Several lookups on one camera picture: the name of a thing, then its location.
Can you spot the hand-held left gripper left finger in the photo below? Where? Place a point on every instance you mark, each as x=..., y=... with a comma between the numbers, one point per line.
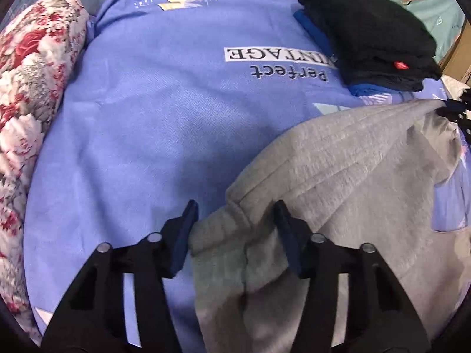
x=183, y=236

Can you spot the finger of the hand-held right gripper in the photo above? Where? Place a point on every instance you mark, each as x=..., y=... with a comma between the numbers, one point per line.
x=456, y=112

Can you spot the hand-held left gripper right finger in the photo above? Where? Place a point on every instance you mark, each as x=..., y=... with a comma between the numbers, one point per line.
x=290, y=241

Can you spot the grey pants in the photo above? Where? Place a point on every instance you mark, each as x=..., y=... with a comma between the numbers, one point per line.
x=331, y=176

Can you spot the brown cardboard box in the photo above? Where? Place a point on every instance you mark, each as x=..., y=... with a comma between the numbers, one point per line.
x=458, y=57

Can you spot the folded black garment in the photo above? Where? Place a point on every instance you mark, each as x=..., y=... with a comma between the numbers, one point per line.
x=368, y=33

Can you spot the blue printed blanket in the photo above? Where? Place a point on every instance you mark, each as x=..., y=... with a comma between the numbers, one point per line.
x=165, y=117

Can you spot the folded blue garment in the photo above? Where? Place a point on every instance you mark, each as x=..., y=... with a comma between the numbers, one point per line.
x=316, y=33

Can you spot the floral quilt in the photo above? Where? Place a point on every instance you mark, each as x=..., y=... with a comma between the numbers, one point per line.
x=29, y=81

